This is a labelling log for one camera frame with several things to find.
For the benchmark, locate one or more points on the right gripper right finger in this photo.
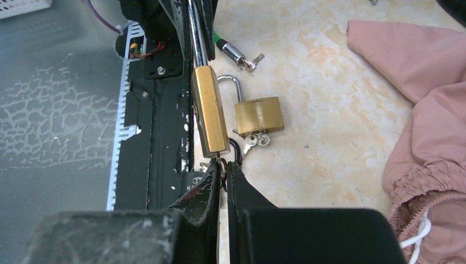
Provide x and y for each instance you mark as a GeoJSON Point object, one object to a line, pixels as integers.
{"type": "Point", "coordinates": [260, 232]}

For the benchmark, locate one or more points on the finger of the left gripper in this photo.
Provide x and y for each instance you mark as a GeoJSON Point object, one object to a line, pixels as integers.
{"type": "Point", "coordinates": [207, 10]}
{"type": "Point", "coordinates": [177, 12]}

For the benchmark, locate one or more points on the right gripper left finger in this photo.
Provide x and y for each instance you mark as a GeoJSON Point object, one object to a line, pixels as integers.
{"type": "Point", "coordinates": [185, 232]}

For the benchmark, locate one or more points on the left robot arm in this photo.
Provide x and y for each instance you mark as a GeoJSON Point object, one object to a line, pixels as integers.
{"type": "Point", "coordinates": [162, 20]}

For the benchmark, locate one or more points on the brass padlock with open shackle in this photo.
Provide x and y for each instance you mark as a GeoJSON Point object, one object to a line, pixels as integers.
{"type": "Point", "coordinates": [255, 118]}

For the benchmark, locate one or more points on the white perforated basket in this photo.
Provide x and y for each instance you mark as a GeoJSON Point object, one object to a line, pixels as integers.
{"type": "Point", "coordinates": [11, 8]}

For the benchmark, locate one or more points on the green cable lock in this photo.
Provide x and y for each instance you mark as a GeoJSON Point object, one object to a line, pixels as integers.
{"type": "Point", "coordinates": [236, 55]}

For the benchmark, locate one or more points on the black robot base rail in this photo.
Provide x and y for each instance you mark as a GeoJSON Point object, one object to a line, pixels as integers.
{"type": "Point", "coordinates": [153, 144]}

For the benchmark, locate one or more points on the pink drawstring shorts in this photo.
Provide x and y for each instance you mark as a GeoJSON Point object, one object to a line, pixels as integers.
{"type": "Point", "coordinates": [425, 174]}

